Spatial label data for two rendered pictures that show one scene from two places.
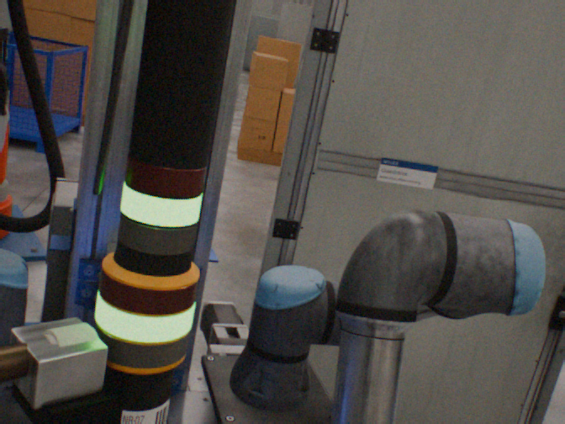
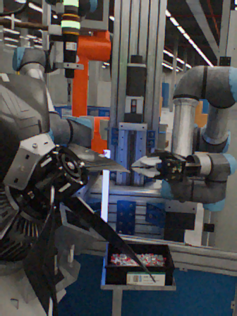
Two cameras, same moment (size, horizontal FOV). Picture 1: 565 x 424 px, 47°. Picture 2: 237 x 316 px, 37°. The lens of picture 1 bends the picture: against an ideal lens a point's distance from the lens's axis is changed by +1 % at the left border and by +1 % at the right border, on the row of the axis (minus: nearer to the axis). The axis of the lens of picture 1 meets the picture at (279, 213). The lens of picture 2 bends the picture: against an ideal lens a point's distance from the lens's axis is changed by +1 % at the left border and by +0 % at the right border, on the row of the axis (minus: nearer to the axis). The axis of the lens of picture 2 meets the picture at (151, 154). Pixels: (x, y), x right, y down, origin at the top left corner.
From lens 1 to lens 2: 0.76 m
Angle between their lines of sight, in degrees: 21
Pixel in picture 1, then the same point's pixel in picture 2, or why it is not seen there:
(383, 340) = (184, 105)
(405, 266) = (189, 80)
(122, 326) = (63, 23)
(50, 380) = (51, 28)
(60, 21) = not seen: hidden behind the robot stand
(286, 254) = not seen: hidden behind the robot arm
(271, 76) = not seen: outside the picture
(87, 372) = (58, 29)
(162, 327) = (70, 23)
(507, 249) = (226, 72)
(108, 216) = (120, 111)
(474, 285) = (214, 84)
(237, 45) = (160, 44)
